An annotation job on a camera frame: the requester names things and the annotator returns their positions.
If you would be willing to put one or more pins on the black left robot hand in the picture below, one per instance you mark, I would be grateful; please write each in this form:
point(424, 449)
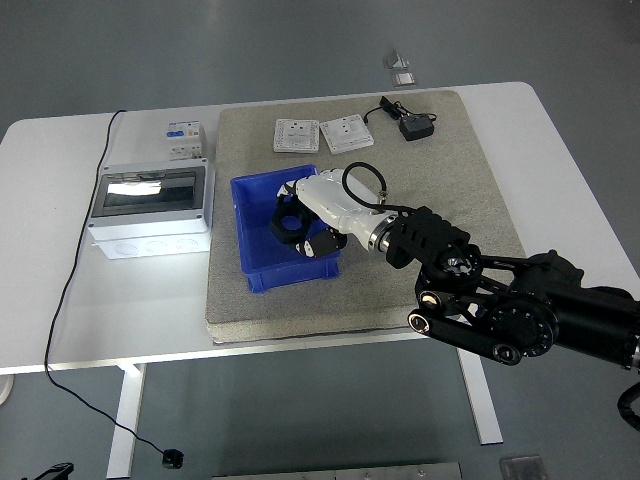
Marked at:
point(57, 471)

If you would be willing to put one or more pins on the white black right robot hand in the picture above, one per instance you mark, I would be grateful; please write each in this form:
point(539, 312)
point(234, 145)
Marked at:
point(330, 200)

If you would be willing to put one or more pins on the large black hex nut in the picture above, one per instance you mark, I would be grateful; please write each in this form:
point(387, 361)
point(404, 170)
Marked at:
point(280, 228)

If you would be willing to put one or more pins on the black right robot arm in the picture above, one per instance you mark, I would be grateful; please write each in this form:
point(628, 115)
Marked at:
point(575, 310)

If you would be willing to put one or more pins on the blue plastic box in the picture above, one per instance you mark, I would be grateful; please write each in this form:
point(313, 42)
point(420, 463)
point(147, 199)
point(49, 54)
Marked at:
point(250, 250)

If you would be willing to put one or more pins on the grey distribution box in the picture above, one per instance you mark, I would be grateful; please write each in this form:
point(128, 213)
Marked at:
point(150, 235)

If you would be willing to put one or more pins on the white socket panel grid back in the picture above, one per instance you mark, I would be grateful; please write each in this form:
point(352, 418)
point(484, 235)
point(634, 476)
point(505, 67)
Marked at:
point(296, 136)

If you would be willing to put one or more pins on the white table leg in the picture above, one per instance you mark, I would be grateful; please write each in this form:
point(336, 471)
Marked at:
point(125, 425)
point(482, 400)

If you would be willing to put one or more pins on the person's white shoe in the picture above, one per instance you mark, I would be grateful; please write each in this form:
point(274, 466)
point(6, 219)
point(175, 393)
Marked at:
point(5, 390)

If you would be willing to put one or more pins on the grey-brown foam mat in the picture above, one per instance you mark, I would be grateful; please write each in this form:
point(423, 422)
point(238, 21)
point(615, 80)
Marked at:
point(425, 165)

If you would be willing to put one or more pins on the black power adapter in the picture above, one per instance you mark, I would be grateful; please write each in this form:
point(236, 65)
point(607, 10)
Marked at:
point(416, 128)

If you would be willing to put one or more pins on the metal floor socket plate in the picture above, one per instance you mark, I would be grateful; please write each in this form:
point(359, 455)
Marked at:
point(404, 79)

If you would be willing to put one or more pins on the white circuit breaker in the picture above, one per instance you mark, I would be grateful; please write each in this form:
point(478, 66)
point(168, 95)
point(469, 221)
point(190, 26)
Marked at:
point(182, 142)

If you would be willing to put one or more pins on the grey metal plate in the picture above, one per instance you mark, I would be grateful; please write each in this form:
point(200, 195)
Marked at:
point(340, 472)

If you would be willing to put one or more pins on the dark grey floor plate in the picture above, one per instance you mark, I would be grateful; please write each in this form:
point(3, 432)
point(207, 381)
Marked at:
point(522, 468)

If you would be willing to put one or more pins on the white wall socket panel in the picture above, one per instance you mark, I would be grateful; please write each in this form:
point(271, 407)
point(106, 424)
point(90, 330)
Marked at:
point(346, 134)

